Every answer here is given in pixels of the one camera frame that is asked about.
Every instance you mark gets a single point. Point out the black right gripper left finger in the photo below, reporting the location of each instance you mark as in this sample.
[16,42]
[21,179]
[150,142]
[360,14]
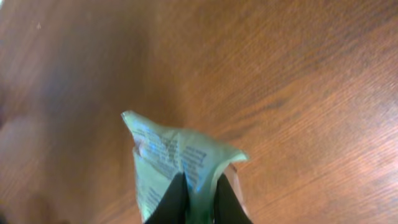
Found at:
[172,208]

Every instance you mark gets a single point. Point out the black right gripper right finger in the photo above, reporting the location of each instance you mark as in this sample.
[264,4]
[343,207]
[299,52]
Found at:
[227,209]

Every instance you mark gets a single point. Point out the pale green wipes packet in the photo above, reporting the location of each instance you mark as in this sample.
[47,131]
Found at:
[162,152]

